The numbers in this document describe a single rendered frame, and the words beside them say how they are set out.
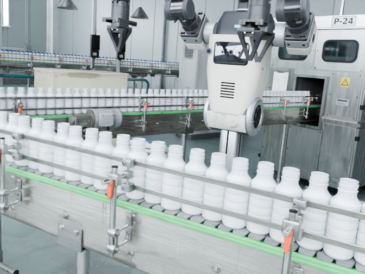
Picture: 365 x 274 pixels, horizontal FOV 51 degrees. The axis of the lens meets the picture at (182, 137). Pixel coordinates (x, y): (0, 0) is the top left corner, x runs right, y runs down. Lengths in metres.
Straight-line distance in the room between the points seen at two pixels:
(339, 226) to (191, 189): 0.35
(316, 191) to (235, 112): 0.72
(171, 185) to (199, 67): 6.07
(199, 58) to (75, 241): 5.98
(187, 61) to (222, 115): 5.62
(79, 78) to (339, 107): 3.14
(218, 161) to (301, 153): 3.91
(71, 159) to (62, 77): 3.86
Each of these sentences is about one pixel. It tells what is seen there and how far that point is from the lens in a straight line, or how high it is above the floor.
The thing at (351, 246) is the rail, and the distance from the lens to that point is 0.87.
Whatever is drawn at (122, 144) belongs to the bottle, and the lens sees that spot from 1.08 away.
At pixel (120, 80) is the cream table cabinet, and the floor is 1.08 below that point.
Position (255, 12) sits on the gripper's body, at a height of 1.51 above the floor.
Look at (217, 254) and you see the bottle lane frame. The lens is 0.95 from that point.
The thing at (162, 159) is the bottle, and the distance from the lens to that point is 1.01.
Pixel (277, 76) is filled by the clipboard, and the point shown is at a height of 1.30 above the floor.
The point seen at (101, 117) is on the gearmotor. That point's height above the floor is 1.00.
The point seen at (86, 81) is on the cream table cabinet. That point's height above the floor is 1.06.
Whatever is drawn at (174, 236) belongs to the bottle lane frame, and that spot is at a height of 0.95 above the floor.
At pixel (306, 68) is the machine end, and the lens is 4.76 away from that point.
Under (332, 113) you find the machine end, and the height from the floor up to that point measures 0.95.
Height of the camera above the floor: 1.37
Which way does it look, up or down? 11 degrees down
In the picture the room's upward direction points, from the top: 4 degrees clockwise
